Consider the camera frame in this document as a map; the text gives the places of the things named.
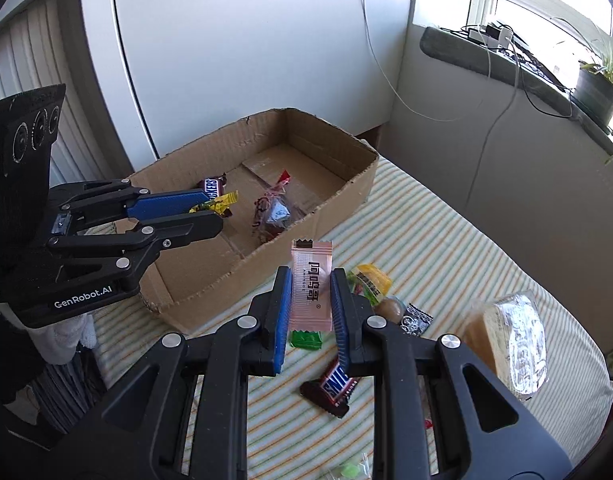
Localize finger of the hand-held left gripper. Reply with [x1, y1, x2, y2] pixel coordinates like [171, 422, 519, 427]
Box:
[60, 178, 222, 222]
[46, 210, 225, 283]

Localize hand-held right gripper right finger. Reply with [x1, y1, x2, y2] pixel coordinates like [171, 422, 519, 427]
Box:
[330, 268, 574, 480]

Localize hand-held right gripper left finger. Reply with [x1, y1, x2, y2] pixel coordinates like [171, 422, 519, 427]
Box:
[49, 266, 293, 480]

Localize green snack packet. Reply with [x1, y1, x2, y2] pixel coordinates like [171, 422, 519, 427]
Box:
[290, 329, 323, 351]

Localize pink wafer packet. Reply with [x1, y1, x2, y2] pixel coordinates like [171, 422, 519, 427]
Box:
[290, 238, 334, 333]

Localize green and yellow candy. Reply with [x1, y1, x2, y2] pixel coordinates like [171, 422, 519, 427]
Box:
[189, 191, 238, 218]

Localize yellow jelly cup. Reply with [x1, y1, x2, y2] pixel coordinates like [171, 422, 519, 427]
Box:
[349, 263, 392, 306]

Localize brown chocolate bar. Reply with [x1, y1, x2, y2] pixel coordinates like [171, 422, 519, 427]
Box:
[196, 174, 228, 201]

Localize round brown snack ball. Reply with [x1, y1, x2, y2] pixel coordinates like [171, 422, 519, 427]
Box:
[373, 296, 406, 326]

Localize cardboard box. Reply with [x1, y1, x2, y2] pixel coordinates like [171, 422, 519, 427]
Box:
[120, 108, 379, 335]

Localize dark blue-white chocolate bar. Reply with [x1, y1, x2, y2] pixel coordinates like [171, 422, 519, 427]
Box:
[300, 360, 362, 418]

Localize black and white snack packet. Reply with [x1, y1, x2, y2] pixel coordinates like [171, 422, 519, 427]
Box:
[400, 302, 433, 335]

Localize clear bag of red candy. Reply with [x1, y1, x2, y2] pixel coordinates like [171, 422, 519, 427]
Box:
[251, 170, 293, 243]

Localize sliced bread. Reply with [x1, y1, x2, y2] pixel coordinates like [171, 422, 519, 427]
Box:
[459, 291, 547, 401]

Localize white pleated blind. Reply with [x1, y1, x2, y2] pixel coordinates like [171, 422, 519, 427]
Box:
[0, 0, 132, 186]

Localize striped tablecloth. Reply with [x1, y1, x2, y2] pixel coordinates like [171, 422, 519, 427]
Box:
[76, 152, 613, 480]

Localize white cloth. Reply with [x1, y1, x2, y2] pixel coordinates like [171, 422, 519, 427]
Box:
[49, 312, 96, 363]

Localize pale green candy clear wrapper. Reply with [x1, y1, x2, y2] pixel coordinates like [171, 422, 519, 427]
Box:
[331, 452, 374, 480]

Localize white cabinet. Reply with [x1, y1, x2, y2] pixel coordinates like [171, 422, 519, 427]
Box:
[79, 0, 419, 176]

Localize dark striped cloth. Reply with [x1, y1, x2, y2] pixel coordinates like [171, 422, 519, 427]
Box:
[34, 350, 108, 433]

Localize white power strip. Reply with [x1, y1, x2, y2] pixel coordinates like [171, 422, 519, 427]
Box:
[466, 22, 517, 51]

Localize potted plant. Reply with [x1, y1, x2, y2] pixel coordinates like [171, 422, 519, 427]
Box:
[561, 15, 613, 161]

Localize white cable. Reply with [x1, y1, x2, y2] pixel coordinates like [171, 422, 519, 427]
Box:
[463, 42, 522, 216]
[355, 0, 493, 122]

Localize black cables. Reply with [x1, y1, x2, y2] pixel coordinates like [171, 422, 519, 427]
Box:
[509, 40, 587, 121]

